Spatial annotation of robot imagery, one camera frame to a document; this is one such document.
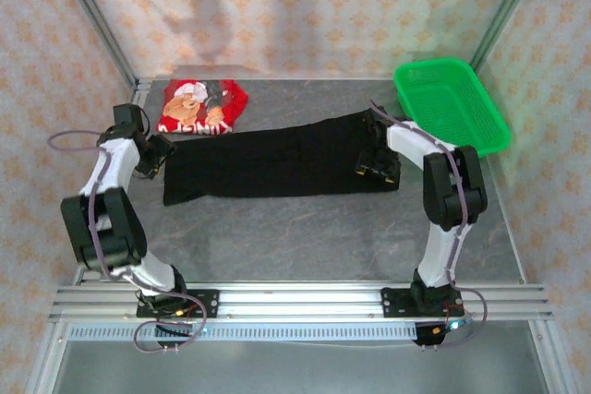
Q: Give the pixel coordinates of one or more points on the black t-shirt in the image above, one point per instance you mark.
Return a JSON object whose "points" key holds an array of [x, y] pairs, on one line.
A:
{"points": [[277, 163]]}

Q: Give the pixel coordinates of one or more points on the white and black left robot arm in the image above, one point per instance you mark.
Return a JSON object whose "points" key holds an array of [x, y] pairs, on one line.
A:
{"points": [[111, 168]]}

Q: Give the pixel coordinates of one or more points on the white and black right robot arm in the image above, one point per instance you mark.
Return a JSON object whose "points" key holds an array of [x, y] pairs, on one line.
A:
{"points": [[438, 255]]}

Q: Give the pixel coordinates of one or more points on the red printed t-shirt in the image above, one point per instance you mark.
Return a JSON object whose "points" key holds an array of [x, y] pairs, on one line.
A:
{"points": [[184, 108]]}

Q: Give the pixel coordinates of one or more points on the green plastic basket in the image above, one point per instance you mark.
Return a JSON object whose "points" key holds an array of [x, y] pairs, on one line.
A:
{"points": [[452, 108]]}

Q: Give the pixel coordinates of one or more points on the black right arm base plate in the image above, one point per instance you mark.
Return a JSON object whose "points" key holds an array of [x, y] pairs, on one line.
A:
{"points": [[392, 304]]}

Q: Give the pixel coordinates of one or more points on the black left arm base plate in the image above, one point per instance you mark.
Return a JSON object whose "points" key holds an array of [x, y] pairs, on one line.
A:
{"points": [[208, 304]]}

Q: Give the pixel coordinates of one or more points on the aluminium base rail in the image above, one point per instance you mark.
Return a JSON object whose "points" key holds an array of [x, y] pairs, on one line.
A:
{"points": [[300, 302]]}

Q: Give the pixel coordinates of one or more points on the aluminium corner post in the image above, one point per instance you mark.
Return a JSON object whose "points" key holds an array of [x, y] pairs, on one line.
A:
{"points": [[506, 6], [96, 15]]}

